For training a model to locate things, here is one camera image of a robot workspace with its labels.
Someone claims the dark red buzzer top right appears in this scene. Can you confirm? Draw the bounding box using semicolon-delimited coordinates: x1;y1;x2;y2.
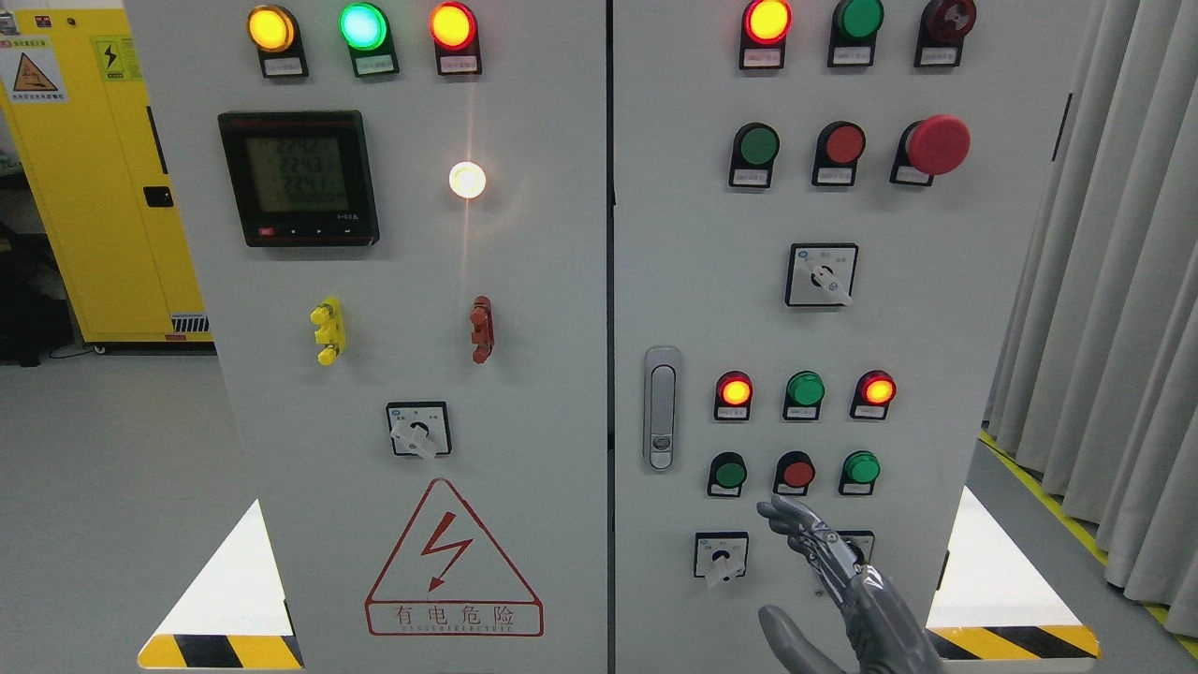
913;0;978;68

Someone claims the yellow safety storage cabinet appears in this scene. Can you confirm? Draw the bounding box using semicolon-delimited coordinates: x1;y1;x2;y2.
4;7;212;345

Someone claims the yellow indicator lamp top left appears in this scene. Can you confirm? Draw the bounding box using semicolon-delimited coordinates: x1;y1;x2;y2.
247;5;309;80

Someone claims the red electrical danger warning sticker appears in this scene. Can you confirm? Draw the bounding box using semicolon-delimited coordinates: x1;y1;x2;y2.
364;478;545;638

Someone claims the red indicator lamp lower left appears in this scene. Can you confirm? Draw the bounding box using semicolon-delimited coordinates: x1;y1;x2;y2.
713;371;754;423

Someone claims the yellow terminal connector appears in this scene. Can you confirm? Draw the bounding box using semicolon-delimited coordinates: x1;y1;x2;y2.
309;296;346;366

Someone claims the red stop push button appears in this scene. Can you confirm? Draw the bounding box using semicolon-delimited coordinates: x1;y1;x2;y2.
773;451;816;496

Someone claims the grey pleated curtain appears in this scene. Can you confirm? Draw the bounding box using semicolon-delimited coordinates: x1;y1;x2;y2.
987;1;1197;638

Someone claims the red emergency stop mushroom button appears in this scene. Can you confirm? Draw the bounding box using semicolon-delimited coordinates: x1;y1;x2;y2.
889;114;972;187

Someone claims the left panel rotary selector switch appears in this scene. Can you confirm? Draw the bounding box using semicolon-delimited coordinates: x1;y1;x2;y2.
386;402;453;460

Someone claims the black digital power meter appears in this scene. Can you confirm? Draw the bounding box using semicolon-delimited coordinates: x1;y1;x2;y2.
218;110;380;247

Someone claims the green indicator lamp top left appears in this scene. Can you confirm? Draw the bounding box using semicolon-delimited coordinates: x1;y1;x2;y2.
338;4;399;78

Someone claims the green indicator lamp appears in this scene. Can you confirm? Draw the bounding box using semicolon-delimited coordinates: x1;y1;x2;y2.
825;0;884;68
782;370;825;421
338;4;399;78

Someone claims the red indicator lamp top right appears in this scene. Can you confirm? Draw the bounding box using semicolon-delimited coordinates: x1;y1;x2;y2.
738;0;795;71

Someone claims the upper right rotary selector switch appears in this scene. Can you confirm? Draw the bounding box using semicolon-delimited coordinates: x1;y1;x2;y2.
783;242;859;310

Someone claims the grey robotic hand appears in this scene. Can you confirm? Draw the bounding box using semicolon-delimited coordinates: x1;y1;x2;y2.
756;494;944;673

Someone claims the red indicator lamp lower right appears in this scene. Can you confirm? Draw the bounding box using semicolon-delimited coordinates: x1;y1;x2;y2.
851;370;899;421

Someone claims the green push button lower right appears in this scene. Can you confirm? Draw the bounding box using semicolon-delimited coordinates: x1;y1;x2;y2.
837;449;882;496

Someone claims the grey electrical control cabinet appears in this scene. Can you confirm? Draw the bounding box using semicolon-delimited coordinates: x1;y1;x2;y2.
125;1;1097;673

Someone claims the red terminal connector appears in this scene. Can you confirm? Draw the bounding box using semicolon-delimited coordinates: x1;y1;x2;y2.
468;296;495;364

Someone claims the red push button upper row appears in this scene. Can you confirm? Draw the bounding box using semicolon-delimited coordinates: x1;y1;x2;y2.
811;121;866;187

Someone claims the silver cabinet door handle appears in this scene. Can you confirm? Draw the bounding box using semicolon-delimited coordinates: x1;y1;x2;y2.
642;345;683;470

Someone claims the white lit indicator lamp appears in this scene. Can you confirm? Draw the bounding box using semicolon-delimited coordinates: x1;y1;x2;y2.
446;160;488;200

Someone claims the green indicator lamp lower middle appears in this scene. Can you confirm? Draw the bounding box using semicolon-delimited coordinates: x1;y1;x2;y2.
782;370;825;421

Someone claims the green start push button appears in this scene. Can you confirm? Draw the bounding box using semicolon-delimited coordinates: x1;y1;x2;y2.
707;451;746;498

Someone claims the red indicator lamp top left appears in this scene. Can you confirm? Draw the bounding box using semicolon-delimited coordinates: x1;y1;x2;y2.
428;1;483;75

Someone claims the red indicator lamp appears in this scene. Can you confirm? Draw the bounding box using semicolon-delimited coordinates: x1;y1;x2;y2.
428;1;483;75
713;371;754;423
738;0;795;71
851;370;899;421

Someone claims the black key selector switch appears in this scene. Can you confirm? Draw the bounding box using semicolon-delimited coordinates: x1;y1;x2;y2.
836;530;875;564

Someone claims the green push button upper row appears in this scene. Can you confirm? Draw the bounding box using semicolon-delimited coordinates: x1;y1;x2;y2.
727;121;782;189

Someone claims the lower white rotary selector switch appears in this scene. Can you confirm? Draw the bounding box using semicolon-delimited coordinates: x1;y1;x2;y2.
692;532;750;589

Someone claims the green indicator lamp top right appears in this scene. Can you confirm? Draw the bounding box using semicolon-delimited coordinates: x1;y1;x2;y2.
825;0;884;68

